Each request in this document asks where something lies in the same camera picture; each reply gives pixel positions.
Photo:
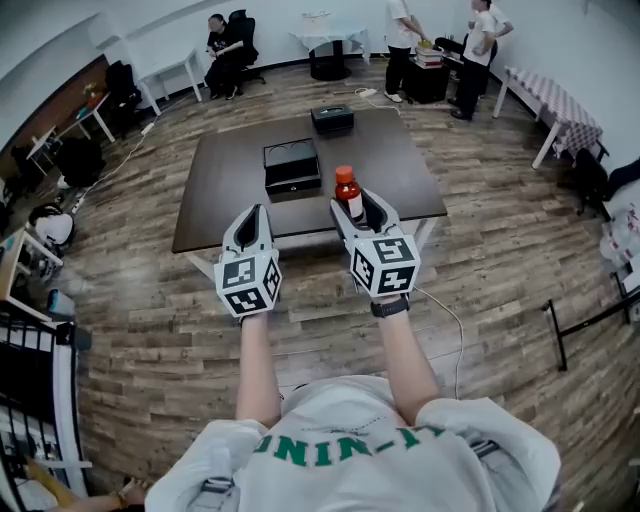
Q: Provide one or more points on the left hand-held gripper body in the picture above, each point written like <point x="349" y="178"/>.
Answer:
<point x="247" y="280"/>

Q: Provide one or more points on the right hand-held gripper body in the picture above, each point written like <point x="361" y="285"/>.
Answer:
<point x="382" y="267"/>

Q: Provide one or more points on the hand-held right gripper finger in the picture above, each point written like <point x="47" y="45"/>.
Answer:
<point x="341" y="217"/>
<point x="385" y="217"/>

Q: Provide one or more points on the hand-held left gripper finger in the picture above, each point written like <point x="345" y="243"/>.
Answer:
<point x="234" y="231"/>
<point x="266" y="227"/>

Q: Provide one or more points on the small amber bottle orange cap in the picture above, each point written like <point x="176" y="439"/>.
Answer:
<point x="347" y="192"/>

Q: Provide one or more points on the person's right forearm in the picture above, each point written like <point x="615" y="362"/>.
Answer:
<point x="407" y="360"/>

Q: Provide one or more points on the person's left forearm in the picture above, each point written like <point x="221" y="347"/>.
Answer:
<point x="257" y="370"/>

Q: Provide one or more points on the black tissue box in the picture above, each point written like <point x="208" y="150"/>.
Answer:
<point x="332" y="119"/>

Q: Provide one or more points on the black wrist watch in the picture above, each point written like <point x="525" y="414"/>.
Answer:
<point x="390" y="307"/>

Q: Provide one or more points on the white power strip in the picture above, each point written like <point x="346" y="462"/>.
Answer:
<point x="147" y="128"/>
<point x="366" y="92"/>

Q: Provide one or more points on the black cabinet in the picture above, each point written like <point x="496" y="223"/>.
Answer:
<point x="427" y="82"/>

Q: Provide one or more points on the stack of books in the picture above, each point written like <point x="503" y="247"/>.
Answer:
<point x="429" y="56"/>

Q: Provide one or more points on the white desk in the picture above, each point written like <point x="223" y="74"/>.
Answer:
<point x="170" y="67"/>
<point x="92" y="110"/>

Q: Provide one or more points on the round table white cloth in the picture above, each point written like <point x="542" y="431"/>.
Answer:
<point x="330" y="37"/>

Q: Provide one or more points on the black office chair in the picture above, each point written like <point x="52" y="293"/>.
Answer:
<point x="249" y="45"/>

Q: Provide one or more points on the black metal floor stand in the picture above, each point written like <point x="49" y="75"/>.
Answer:
<point x="560" y="330"/>

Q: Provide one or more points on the table with checkered cloth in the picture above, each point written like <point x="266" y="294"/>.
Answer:
<point x="560" y="107"/>

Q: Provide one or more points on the white t-shirt green print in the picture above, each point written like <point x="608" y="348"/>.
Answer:
<point x="360" y="475"/>

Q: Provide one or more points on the black metal railing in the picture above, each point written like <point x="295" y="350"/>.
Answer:
<point x="62" y="380"/>

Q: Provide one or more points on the white plastic bag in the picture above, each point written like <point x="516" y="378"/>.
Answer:
<point x="622" y="235"/>

